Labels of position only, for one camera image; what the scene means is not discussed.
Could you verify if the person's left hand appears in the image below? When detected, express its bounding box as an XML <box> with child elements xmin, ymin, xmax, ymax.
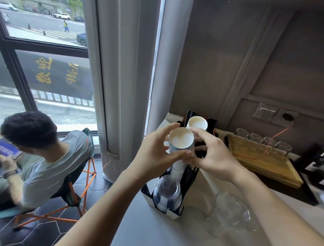
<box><xmin>128</xmin><ymin>123</ymin><xmax>193</xmax><ymax>181</ymax></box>

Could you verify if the person's right hand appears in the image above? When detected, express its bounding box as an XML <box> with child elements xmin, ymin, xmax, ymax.
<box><xmin>183</xmin><ymin>127</ymin><xmax>245</xmax><ymax>182</ymax></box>

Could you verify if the stack of white paper cups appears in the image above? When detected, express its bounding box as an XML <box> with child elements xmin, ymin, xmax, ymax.
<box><xmin>168</xmin><ymin>127</ymin><xmax>196</xmax><ymax>183</ymax></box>
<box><xmin>186</xmin><ymin>116</ymin><xmax>208</xmax><ymax>132</ymax></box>

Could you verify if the person's left forearm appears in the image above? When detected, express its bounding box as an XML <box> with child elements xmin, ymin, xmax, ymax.
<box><xmin>54</xmin><ymin>168</ymin><xmax>147</xmax><ymax>246</ymax></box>

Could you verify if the person's right forearm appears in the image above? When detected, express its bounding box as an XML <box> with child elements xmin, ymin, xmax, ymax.
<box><xmin>232</xmin><ymin>172</ymin><xmax>324</xmax><ymax>246</ymax></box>

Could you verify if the black cup holder rack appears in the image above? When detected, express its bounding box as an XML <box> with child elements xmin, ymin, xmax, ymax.
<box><xmin>141</xmin><ymin>109</ymin><xmax>219</xmax><ymax>220</ymax></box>

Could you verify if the stack of clear plastic cups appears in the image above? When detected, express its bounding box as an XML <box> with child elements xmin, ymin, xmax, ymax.
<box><xmin>153</xmin><ymin>175</ymin><xmax>183</xmax><ymax>213</ymax></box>

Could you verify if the clear drinking glass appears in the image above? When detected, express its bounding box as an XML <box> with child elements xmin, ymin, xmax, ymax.
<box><xmin>262</xmin><ymin>137</ymin><xmax>278</xmax><ymax>150</ymax></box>
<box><xmin>275</xmin><ymin>141</ymin><xmax>293</xmax><ymax>155</ymax></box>
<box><xmin>235</xmin><ymin>128</ymin><xmax>250</xmax><ymax>139</ymax></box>
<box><xmin>248</xmin><ymin>133</ymin><xmax>264</xmax><ymax>145</ymax></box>

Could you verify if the pile of clear plastic lids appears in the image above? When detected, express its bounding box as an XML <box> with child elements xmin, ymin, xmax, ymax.
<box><xmin>206</xmin><ymin>191</ymin><xmax>257</xmax><ymax>235</ymax></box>

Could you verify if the wooden tray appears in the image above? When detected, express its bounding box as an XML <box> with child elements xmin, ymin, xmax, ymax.
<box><xmin>227</xmin><ymin>133</ymin><xmax>304</xmax><ymax>190</ymax></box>

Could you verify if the white standing air conditioner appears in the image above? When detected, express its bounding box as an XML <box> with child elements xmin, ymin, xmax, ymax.
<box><xmin>82</xmin><ymin>0</ymin><xmax>163</xmax><ymax>184</ymax></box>

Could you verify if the white round column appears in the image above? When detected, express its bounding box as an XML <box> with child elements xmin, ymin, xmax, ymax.
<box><xmin>146</xmin><ymin>0</ymin><xmax>195</xmax><ymax>135</ymax></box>

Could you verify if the orange-legged folding chair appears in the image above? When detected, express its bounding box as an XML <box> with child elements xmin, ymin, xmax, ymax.
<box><xmin>0</xmin><ymin>128</ymin><xmax>98</xmax><ymax>230</ymax></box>

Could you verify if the black appliance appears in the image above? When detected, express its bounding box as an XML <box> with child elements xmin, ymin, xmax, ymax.
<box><xmin>291</xmin><ymin>143</ymin><xmax>324</xmax><ymax>206</ymax></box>

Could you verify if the metal railing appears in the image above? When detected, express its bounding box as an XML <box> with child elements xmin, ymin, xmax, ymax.
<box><xmin>0</xmin><ymin>86</ymin><xmax>96</xmax><ymax>107</ymax></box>

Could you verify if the dark banner with yellow print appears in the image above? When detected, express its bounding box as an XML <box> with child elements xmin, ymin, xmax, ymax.
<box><xmin>0</xmin><ymin>49</ymin><xmax>94</xmax><ymax>101</ymax></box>

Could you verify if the grey wall switch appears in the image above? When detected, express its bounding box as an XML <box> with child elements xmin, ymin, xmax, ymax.
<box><xmin>252</xmin><ymin>102</ymin><xmax>279</xmax><ymax>122</ymax></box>

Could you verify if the red cable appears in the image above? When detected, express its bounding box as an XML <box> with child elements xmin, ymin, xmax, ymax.
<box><xmin>214</xmin><ymin>122</ymin><xmax>294</xmax><ymax>161</ymax></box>

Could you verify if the grey wall socket with plug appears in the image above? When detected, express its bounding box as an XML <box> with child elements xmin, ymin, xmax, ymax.
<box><xmin>271</xmin><ymin>109</ymin><xmax>300</xmax><ymax>128</ymax></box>

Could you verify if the black window frame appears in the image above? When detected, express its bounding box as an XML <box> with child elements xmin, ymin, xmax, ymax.
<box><xmin>0</xmin><ymin>11</ymin><xmax>89</xmax><ymax>112</ymax></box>

